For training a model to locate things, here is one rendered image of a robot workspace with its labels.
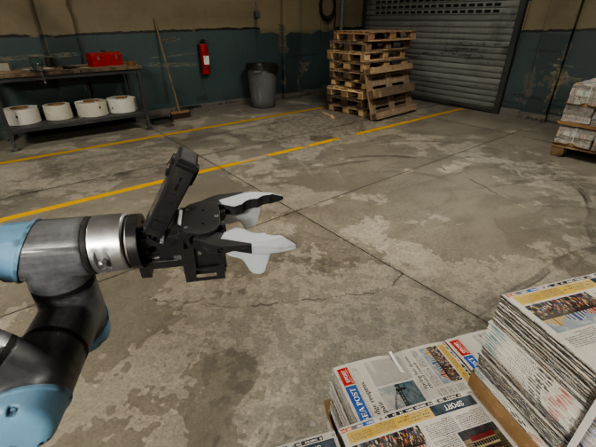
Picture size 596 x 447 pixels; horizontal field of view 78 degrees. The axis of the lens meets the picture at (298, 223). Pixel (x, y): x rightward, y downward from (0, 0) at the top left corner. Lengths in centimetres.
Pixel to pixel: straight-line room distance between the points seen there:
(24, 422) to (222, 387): 145
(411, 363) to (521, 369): 50
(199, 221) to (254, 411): 137
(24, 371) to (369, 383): 84
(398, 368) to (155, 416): 110
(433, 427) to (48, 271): 66
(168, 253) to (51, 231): 13
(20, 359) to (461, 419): 69
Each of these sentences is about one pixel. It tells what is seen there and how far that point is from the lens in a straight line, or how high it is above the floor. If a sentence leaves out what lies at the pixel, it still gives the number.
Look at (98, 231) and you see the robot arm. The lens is 50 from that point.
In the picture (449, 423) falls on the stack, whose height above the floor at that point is 83.
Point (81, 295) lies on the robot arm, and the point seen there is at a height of 116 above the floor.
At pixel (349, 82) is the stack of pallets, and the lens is 678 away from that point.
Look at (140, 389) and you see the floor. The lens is 197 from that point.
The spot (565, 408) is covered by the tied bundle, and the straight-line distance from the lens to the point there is 71.
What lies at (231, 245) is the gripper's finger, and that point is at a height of 123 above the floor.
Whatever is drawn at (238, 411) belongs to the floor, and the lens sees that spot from 179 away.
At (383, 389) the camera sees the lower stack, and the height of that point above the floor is 60.
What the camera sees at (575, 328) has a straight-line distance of 70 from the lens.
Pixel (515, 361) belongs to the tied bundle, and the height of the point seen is 98.
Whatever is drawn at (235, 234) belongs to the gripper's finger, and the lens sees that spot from 46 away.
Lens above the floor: 147
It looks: 29 degrees down
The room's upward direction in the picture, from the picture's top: straight up
